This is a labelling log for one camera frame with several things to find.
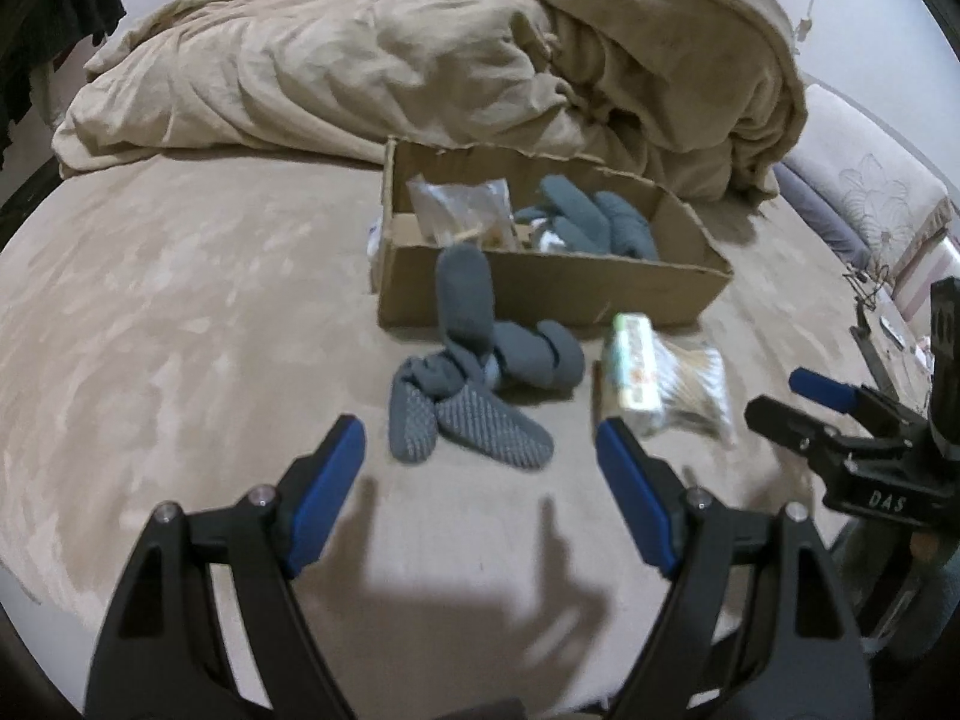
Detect black clothes on rack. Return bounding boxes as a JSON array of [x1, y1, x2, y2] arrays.
[[2, 0, 125, 146]]

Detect white floral pillow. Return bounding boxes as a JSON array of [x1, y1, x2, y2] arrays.
[[784, 83, 952, 278]]

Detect grey pillow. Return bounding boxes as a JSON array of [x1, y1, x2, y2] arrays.
[[773, 163, 871, 270]]

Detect green white tissue pack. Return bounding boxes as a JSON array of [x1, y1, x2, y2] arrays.
[[602, 314, 662, 415]]

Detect beige bed sheet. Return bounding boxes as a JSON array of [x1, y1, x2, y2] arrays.
[[0, 141, 939, 720]]

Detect beige rumpled duvet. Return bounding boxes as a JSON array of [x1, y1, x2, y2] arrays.
[[52, 0, 807, 202]]

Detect grey patterned sock pair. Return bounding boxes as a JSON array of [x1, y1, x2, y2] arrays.
[[387, 242, 586, 472]]

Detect brown cardboard box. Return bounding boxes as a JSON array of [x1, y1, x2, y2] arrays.
[[373, 140, 734, 328]]

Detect cotton swab zip bag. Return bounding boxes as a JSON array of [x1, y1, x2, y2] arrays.
[[652, 335, 734, 444]]

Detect silver foil snack bag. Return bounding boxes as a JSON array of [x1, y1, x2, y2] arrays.
[[407, 176, 521, 250]]

